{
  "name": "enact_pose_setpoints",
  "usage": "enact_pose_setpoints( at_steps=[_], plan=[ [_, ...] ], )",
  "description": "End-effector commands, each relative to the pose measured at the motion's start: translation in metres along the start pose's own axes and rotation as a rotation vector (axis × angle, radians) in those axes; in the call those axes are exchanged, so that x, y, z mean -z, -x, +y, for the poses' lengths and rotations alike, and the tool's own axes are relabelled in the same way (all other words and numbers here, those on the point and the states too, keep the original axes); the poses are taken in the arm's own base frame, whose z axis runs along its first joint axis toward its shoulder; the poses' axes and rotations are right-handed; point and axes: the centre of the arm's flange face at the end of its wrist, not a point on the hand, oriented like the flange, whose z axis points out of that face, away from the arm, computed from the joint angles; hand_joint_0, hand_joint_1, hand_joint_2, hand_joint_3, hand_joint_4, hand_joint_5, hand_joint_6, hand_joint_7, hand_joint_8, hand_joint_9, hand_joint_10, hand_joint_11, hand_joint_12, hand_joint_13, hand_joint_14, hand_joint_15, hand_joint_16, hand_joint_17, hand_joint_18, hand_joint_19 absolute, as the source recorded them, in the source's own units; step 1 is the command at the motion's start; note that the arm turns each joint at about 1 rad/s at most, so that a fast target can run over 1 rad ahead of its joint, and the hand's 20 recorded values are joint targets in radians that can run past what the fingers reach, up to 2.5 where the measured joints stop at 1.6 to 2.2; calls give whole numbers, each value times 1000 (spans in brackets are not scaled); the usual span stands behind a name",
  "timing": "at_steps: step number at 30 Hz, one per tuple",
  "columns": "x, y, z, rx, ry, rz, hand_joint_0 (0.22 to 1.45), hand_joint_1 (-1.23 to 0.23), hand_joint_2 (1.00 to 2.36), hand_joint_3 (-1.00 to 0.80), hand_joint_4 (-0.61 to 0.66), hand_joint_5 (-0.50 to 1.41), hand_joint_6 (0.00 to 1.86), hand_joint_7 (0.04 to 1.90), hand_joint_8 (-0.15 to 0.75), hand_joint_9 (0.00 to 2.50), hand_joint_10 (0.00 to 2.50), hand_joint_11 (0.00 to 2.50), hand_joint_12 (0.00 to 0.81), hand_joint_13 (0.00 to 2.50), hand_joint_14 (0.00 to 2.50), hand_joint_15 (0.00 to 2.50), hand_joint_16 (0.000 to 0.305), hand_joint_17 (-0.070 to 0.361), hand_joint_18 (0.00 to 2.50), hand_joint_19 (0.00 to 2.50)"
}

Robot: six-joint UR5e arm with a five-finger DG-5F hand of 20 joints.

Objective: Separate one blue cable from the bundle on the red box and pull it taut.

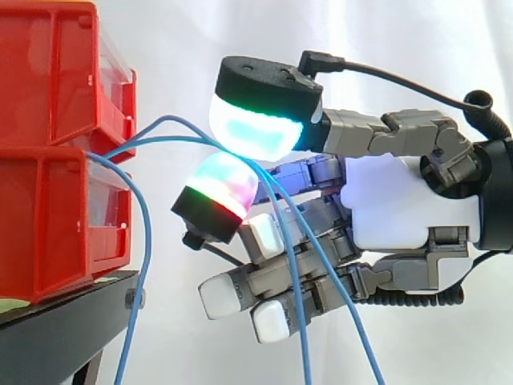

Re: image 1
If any red bin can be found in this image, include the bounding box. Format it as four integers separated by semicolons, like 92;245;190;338
0;145;134;303
0;0;139;163

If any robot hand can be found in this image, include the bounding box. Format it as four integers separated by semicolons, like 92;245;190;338
170;55;485;345

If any blue cable bundle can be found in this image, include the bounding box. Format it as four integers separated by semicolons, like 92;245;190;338
86;115;386;385

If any black stand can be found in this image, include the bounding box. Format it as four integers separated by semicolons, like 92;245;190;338
0;269;146;385

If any thin black cable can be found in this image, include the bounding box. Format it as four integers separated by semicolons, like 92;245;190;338
298;50;474;110

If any black coiled cable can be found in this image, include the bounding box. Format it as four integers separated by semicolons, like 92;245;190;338
463;90;513;142

